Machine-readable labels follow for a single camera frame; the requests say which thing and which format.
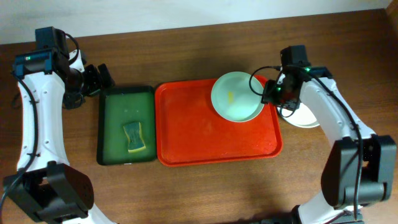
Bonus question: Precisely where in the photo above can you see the light green plate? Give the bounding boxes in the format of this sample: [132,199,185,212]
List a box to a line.
[211,72,264,123]

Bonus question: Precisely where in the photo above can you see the yellow green sponge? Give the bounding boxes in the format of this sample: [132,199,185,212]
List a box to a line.
[123,122,146,153]

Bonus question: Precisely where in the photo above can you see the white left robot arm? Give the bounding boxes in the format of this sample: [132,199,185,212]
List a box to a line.
[3,50,111,223]

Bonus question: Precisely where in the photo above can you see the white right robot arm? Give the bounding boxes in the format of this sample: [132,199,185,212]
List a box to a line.
[262,65,397,223]

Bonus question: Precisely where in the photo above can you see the dark green tray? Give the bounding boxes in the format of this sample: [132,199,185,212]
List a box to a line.
[96,86,157,166]

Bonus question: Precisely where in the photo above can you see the red plastic tray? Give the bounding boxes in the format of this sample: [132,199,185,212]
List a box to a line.
[155,79,283,167]

